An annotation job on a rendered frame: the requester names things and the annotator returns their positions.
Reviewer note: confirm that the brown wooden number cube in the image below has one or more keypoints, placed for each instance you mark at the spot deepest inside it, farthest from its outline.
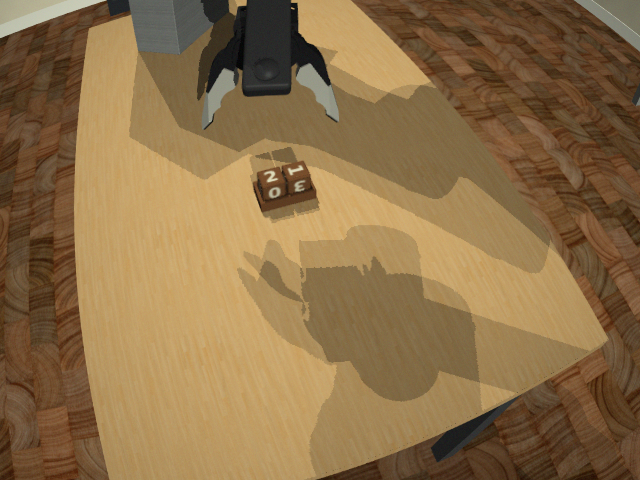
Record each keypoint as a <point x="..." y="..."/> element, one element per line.
<point x="297" y="177"/>
<point x="271" y="183"/>

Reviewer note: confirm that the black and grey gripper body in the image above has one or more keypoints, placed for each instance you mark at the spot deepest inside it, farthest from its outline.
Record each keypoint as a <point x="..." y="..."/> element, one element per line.
<point x="239" y="31"/>

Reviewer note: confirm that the brown wooden tray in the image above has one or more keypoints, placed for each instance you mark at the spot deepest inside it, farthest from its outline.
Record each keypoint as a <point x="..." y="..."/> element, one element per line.
<point x="284" y="200"/>

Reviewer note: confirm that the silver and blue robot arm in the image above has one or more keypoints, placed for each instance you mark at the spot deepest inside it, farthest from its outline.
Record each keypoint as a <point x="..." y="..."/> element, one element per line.
<point x="267" y="48"/>

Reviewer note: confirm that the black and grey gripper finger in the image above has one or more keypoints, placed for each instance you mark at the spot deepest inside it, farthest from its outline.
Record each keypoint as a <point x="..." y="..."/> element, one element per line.
<point x="312" y="73"/>
<point x="223" y="77"/>

